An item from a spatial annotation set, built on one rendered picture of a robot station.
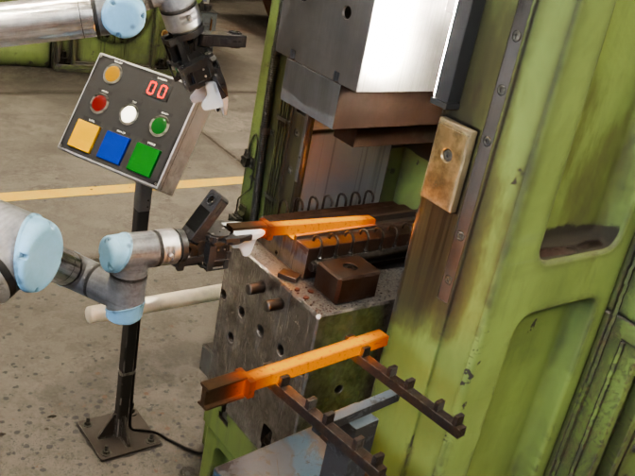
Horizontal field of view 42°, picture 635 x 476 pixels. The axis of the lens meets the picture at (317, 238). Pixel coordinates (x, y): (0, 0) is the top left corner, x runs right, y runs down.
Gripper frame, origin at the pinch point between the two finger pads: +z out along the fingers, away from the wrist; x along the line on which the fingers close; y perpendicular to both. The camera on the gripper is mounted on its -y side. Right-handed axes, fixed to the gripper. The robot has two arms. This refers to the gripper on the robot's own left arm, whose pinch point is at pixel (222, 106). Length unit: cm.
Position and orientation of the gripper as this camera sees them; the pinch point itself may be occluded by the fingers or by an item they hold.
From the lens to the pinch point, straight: 181.7
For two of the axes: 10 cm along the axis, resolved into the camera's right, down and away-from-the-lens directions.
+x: 5.7, 4.3, -7.0
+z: 2.1, 7.5, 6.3
